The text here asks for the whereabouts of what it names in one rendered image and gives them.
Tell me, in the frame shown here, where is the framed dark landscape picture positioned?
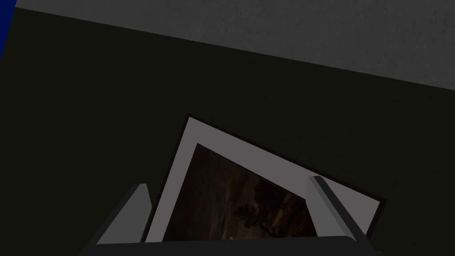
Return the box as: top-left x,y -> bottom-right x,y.
144,114 -> 387,243

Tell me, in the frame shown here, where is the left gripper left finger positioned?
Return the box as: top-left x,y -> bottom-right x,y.
95,183 -> 153,245

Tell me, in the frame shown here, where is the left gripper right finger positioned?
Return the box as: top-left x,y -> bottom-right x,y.
305,175 -> 368,242

